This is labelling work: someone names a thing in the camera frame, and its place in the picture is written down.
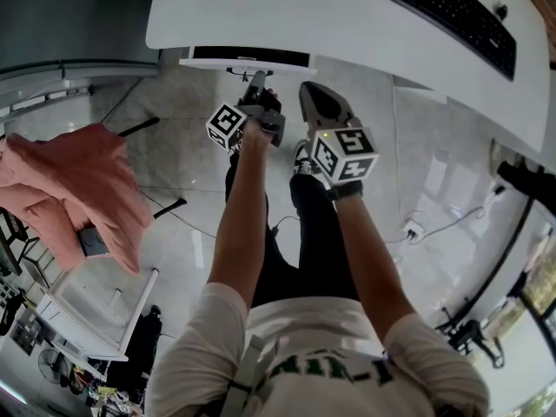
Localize small white table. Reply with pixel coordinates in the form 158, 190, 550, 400
36, 267, 160, 363

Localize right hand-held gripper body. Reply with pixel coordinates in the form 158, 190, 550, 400
298, 80, 381, 185

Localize black bag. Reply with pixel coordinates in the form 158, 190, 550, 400
132, 304, 164, 367

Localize black floor cable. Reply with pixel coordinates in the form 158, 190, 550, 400
138, 188, 301, 240

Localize computer monitor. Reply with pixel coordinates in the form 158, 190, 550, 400
519, 227, 556, 321

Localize white desk drawer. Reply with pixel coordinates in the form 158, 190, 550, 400
178, 45, 317, 81

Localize person's left hand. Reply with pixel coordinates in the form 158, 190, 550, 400
237, 120, 273, 148

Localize pink covered chair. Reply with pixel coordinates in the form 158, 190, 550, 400
0, 117, 189, 276

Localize person's left forearm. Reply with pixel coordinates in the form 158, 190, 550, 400
207, 144, 268, 310

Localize black keyboard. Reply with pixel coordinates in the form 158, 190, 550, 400
377, 0, 519, 83

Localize grey chest strap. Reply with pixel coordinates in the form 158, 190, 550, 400
220, 334, 267, 417

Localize person's white shirt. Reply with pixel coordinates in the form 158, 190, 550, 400
145, 281, 490, 417

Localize black wristwatch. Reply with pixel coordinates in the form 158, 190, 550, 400
326, 181, 364, 202

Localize person's black trousers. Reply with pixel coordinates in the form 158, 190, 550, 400
224, 158, 362, 310

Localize small black fan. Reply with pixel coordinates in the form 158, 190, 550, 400
37, 348, 71, 384

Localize person's white shoe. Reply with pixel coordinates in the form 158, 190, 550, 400
293, 140, 315, 177

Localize white power strip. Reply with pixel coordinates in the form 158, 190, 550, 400
402, 220, 427, 244

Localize black flat box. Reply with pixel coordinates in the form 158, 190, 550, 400
76, 227, 110, 258

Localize person's right forearm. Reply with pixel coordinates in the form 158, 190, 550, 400
334, 194, 416, 334

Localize white desk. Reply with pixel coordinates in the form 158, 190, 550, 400
145, 0, 552, 156

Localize white floor cable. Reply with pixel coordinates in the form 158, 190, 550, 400
384, 205, 486, 246

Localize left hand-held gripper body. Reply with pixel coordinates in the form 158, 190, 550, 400
205, 88, 288, 154

